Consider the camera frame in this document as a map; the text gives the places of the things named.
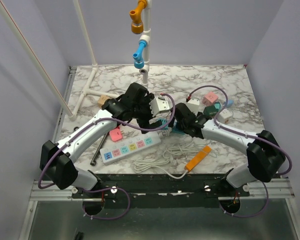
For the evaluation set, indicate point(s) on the pink cube socket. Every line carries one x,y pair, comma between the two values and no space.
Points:
209,99

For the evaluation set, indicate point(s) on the white PVC pipe frame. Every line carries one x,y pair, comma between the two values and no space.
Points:
86,90

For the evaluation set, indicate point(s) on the wooden cube socket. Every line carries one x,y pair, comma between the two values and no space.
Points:
102,99

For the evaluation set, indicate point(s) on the orange power strip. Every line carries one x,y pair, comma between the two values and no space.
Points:
204,152

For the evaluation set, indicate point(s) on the white long power strip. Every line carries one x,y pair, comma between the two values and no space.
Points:
126,148

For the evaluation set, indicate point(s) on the dark green tiger cube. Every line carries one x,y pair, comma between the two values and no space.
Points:
210,111

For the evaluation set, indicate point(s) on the teal cube plug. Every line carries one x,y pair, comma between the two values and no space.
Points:
218,105

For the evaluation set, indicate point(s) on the pink plug adapter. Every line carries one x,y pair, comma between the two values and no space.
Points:
116,135

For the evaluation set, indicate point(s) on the white tiger cube socket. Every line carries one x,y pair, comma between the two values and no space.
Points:
225,116

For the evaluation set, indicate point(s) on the black mounting rail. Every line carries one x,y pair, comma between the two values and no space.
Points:
152,191

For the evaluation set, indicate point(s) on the small light blue plug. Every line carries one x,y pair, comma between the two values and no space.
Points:
229,103

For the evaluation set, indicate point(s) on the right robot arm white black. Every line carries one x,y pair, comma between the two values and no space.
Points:
262,150

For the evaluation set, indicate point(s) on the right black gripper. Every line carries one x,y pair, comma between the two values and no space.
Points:
198,114

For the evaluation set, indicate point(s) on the dark metal T-handle tool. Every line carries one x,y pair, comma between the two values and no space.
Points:
93,161

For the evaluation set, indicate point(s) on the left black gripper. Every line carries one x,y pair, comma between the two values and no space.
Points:
145,123

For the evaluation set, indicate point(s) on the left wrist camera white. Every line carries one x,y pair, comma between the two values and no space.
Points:
159,105

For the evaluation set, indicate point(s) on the blue valve fitting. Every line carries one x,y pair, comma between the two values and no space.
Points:
138,55

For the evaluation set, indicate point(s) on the teal USB power strip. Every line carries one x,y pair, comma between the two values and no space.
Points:
173,129

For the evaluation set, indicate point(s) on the orange valve fitting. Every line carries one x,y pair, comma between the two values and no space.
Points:
137,26

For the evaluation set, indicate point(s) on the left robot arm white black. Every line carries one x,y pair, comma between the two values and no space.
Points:
57,159

